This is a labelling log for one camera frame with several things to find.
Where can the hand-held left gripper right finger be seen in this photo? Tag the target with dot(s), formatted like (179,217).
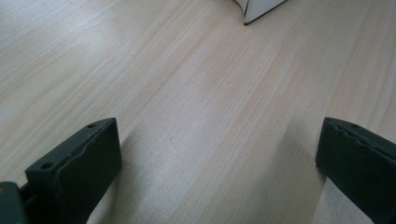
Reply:
(358,168)

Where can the white book with grey figures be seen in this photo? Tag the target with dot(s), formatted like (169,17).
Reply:
(260,7)

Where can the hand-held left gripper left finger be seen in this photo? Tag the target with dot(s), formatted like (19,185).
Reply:
(77,174)

